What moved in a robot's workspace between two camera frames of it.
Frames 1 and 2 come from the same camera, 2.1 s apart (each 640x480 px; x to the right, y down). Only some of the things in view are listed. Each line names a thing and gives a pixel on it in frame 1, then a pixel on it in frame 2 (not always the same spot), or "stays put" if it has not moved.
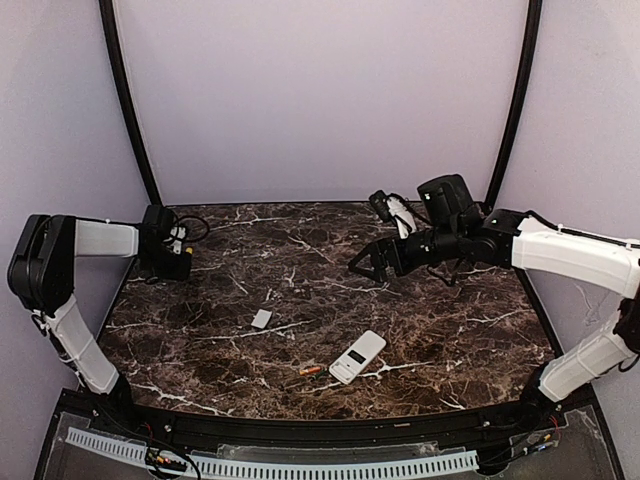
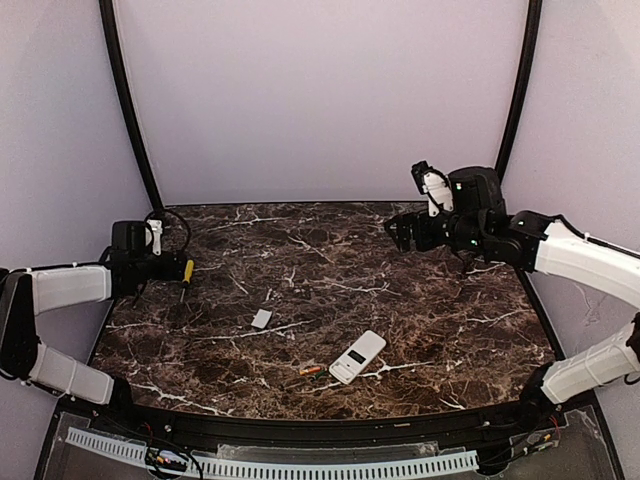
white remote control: x=357 y=356 stays put
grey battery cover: x=262 y=318 stays put
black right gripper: x=392 y=256 → x=417 y=230
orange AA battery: x=311 y=370 stays put
